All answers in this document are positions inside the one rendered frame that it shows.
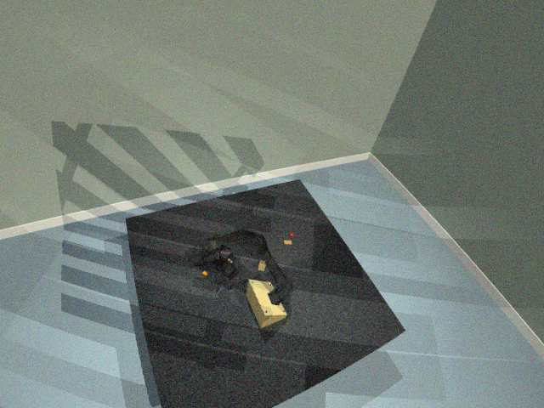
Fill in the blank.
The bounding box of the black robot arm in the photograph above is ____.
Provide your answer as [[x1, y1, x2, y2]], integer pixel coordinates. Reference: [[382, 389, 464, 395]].
[[193, 229, 292, 305]]

